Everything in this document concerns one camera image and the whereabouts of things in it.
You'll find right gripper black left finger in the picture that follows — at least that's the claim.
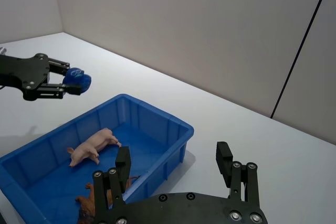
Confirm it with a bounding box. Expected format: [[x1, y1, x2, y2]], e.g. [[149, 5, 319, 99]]
[[92, 145, 131, 217]]

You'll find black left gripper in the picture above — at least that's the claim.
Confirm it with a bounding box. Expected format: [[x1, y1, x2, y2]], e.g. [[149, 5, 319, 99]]
[[0, 52, 82, 101]]

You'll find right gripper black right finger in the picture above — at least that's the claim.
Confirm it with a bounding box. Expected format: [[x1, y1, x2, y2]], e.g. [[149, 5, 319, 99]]
[[215, 141, 261, 205]]

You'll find blue round toy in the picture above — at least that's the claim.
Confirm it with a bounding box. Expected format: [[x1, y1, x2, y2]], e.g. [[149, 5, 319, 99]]
[[64, 67, 92, 95]]

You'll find pink toy pig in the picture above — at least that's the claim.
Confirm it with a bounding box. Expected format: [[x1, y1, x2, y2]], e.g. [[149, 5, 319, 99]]
[[67, 127, 123, 168]]

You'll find blue plastic bin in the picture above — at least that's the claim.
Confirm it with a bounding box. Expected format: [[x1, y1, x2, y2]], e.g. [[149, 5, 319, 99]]
[[0, 93, 195, 224]]

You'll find brown toy animal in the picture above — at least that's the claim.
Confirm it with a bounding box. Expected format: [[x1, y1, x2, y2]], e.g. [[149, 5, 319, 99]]
[[75, 174, 142, 224]]

